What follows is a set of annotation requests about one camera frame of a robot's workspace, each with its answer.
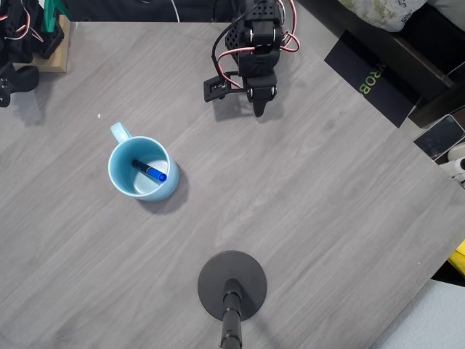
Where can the black box with green letters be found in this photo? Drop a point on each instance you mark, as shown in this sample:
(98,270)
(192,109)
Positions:
(363,62)

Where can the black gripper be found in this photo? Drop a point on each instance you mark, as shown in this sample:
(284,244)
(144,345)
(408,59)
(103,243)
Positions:
(261,92)

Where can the light blue mug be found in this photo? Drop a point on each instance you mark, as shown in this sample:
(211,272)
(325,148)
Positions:
(120,178)

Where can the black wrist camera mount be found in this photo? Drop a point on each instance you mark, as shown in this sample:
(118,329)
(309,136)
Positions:
(213,89)

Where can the smartphone with dark screen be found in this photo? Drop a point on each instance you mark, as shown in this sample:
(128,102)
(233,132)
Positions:
(439,138)

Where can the black furniture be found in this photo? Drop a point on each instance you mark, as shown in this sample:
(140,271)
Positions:
(428,47)

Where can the yellow object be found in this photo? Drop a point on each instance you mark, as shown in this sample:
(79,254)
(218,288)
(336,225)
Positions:
(459,256)

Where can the wooden base board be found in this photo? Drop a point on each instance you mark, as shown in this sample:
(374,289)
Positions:
(63,54)

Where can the black round-base camera stand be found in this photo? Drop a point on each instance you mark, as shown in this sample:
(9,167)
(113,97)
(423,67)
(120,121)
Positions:
(218,276)

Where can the blue marker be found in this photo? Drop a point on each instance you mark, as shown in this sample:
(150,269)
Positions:
(156,173)

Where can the white device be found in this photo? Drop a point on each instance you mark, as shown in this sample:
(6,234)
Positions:
(456,152)

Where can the patterned white pillow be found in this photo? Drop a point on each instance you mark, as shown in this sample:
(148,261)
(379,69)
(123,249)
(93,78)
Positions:
(385,14)

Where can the green printed clamp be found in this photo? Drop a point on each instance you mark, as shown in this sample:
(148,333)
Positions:
(49,22)

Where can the light grey fabric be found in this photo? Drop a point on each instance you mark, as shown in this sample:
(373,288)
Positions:
(436,320)

